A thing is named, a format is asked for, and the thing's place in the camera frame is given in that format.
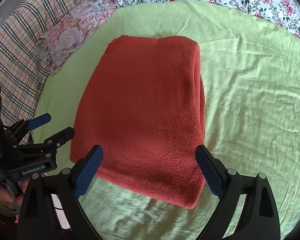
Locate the person left hand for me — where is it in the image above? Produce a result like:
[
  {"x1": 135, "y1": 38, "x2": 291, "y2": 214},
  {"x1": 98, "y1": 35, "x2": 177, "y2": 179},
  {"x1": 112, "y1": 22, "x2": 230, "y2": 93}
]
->
[{"x1": 0, "y1": 178, "x2": 30, "y2": 210}]

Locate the orange knit sweater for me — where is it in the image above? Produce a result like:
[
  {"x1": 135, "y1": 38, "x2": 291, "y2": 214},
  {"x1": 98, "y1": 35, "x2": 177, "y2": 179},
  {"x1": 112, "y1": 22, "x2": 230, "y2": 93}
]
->
[{"x1": 70, "y1": 36, "x2": 205, "y2": 209}]

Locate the pastel floral pillow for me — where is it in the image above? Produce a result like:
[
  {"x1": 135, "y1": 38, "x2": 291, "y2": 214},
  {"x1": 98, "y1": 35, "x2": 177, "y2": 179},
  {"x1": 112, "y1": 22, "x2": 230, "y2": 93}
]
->
[{"x1": 36, "y1": 0, "x2": 115, "y2": 76}]

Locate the plaid checked blanket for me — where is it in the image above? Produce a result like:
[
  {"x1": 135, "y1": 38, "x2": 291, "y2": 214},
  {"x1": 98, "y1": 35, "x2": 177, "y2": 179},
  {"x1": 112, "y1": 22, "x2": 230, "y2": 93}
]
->
[{"x1": 0, "y1": 0, "x2": 80, "y2": 126}]

